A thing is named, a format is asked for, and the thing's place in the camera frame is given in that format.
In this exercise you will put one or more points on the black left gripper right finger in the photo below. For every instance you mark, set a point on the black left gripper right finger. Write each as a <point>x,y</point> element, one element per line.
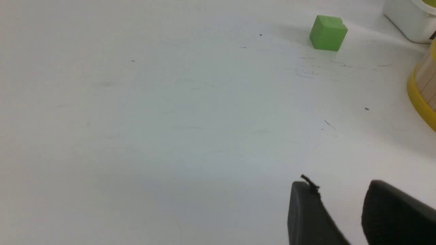
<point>393,217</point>

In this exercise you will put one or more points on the yellow bamboo steamer basket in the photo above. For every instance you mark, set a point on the yellow bamboo steamer basket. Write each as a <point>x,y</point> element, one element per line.
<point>421,87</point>

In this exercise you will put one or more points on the white box green lid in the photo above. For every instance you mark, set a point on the white box green lid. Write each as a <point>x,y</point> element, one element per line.
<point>416,19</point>

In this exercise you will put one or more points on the green cube block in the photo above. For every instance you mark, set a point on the green cube block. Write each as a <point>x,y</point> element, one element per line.
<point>328,33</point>

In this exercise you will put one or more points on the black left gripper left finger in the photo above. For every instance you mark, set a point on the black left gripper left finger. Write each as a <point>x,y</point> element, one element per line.
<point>308,222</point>

